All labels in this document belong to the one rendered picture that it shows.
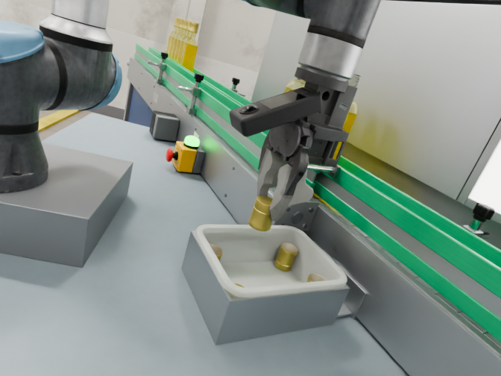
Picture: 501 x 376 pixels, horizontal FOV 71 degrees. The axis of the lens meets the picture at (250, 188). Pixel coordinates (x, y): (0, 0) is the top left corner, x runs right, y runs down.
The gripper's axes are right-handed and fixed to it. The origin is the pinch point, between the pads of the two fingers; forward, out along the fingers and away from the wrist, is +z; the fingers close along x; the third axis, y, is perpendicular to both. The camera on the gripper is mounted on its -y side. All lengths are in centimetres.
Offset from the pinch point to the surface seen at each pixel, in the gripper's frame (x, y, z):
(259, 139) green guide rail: 28.0, 12.6, -2.4
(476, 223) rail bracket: -12.9, 31.4, -5.5
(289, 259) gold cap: 3.2, 11.5, 12.8
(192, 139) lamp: 53, 6, 7
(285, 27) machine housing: 80, 41, -30
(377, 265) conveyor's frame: -7.6, 20.6, 6.4
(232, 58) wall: 332, 136, -4
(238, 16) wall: 333, 132, -46
